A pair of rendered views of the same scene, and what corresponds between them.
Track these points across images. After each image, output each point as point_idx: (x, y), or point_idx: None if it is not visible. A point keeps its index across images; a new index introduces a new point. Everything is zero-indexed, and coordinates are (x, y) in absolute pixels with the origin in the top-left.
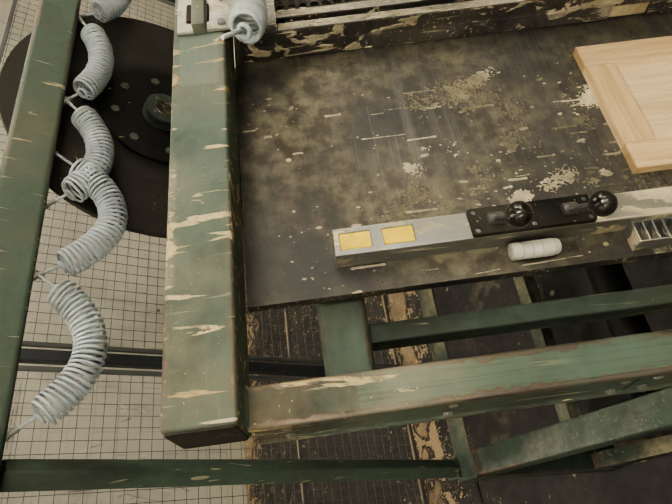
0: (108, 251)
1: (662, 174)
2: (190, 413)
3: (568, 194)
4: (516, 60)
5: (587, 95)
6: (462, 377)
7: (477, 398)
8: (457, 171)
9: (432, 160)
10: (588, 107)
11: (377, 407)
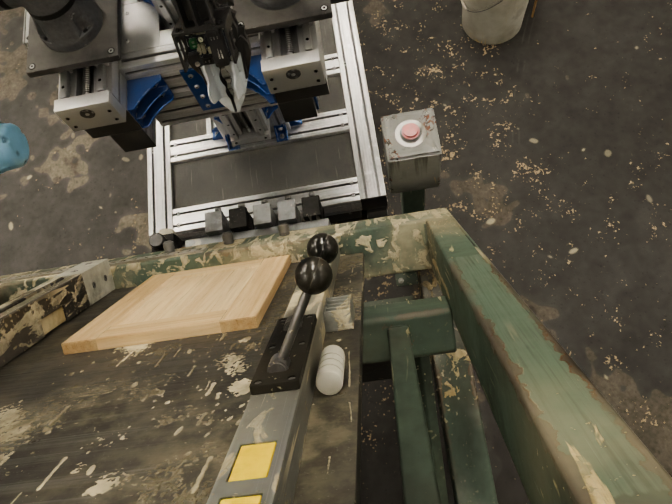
0: None
1: (268, 316)
2: None
3: (259, 358)
4: (20, 388)
5: (131, 347)
6: (552, 384)
7: (585, 374)
8: (154, 436)
9: (110, 461)
10: (148, 347)
11: (653, 466)
